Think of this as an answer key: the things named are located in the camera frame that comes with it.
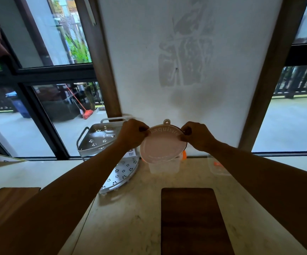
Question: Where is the person's left hand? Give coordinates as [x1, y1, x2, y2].
[115, 119, 150, 151]

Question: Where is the person's right hand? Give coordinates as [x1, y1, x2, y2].
[180, 121, 218, 153]

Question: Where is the pink round silicone lid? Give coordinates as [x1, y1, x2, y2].
[140, 119, 188, 164]

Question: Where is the person's left forearm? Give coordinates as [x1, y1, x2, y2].
[0, 142, 133, 255]

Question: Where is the person's right forearm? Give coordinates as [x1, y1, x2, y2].
[206, 142, 307, 255]

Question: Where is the clear plastic measuring container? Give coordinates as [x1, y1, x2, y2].
[148, 153, 183, 175]

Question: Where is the grey two-tier corner rack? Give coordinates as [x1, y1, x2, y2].
[76, 117, 140, 195]

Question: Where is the clear plastic container orange clip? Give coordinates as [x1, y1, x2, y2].
[207, 156, 232, 176]

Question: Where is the red broom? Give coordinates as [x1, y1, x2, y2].
[66, 85, 94, 120]

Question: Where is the dark wooden cutting board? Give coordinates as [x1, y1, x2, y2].
[161, 188, 235, 255]

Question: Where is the blue bin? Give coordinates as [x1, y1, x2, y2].
[5, 91, 31, 119]

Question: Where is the brown wooden cutting board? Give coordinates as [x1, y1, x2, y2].
[0, 187, 41, 238]

